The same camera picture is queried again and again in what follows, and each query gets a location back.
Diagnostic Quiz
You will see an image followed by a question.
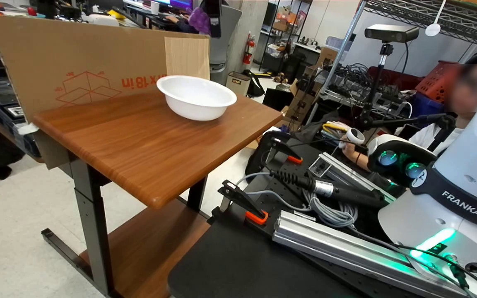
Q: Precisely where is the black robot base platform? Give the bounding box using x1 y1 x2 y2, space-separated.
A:
166 205 373 298

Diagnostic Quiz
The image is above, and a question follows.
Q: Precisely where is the white round dish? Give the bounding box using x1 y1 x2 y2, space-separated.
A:
156 75 239 124

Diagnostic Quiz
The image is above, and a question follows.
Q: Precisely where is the small brown cardboard box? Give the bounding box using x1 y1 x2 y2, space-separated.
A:
281 88 319 131

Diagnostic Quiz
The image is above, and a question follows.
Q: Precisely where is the wooden table with black legs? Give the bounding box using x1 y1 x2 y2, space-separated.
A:
30 88 286 298

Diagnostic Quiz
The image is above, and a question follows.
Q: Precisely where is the red fire extinguisher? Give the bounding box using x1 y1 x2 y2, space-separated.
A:
241 32 257 70

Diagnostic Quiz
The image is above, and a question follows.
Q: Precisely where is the white tape roll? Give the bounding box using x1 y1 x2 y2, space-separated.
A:
340 126 368 147

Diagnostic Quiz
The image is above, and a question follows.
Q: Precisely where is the brown cardboard sheet red print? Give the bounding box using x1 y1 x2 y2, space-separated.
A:
0 15 213 123

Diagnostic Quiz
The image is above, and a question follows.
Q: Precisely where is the blue plastic bin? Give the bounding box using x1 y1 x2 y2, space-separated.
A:
411 91 446 119

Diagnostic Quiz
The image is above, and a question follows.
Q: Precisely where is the red plastic bin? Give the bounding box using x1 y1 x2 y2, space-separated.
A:
413 65 445 103

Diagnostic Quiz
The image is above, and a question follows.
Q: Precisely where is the black clamp with orange handle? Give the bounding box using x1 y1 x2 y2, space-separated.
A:
269 134 309 169
218 177 272 229

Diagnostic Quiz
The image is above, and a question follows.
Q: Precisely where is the grey cable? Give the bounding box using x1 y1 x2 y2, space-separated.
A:
233 169 365 230

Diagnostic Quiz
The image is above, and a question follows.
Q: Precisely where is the aluminium profile rail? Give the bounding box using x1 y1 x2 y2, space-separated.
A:
271 209 476 298

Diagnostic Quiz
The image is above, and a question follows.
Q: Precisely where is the black camera on tripod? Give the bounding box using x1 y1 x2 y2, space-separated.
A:
360 22 421 126

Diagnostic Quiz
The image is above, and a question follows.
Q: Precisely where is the metal wire shelf rack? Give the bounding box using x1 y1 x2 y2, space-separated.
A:
324 0 477 98

